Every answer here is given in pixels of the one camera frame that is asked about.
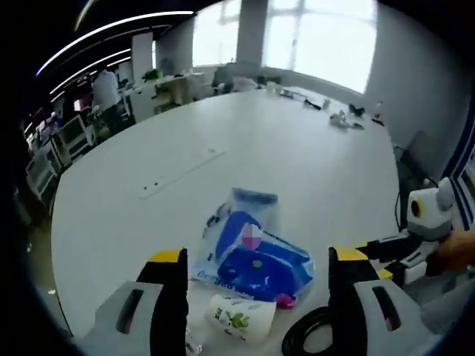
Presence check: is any white cabinet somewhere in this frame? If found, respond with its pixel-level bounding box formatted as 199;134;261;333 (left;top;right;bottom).
58;113;98;157

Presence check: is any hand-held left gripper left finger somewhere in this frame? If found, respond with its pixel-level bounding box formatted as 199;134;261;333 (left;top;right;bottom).
73;247;189;356

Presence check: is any clear plastic bag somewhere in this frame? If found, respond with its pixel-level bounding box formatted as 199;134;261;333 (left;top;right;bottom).
185;325;203;356

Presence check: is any wet wipes pack blue lid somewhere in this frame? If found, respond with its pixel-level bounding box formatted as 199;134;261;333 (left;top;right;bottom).
189;187;279;294

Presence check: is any green potted plant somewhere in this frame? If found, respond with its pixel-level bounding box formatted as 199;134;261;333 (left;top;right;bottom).
142;67;165;83

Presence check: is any grey office chair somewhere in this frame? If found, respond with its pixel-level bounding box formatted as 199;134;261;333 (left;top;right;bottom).
405;129;439;179

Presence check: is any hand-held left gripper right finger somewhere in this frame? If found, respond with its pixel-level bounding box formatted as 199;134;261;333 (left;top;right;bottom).
328;246;442;356

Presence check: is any person's right hand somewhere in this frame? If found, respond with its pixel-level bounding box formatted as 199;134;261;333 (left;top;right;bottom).
425;226;475;277

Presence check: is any blue flowered tissue pack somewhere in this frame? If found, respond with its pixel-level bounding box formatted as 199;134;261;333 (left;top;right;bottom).
217;239;315;309

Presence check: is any black cable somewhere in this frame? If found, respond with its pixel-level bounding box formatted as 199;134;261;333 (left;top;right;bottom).
281;306;335;356

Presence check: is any white table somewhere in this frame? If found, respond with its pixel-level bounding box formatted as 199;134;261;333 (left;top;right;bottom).
50;88;409;356

